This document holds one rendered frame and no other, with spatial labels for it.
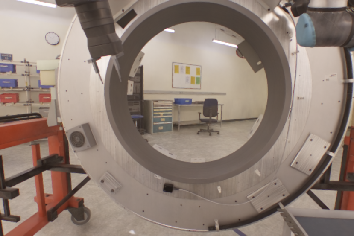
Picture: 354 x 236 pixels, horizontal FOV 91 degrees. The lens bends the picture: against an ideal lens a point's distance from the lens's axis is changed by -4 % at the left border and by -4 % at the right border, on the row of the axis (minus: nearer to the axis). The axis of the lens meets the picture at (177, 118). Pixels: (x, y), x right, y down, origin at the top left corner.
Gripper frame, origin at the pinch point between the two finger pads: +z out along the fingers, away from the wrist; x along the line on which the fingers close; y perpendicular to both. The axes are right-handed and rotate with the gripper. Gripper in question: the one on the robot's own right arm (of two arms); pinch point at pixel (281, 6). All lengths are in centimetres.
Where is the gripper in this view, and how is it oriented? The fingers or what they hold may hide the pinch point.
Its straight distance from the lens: 96.0
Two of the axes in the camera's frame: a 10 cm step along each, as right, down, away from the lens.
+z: -3.0, -2.6, 9.2
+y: 6.6, 6.4, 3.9
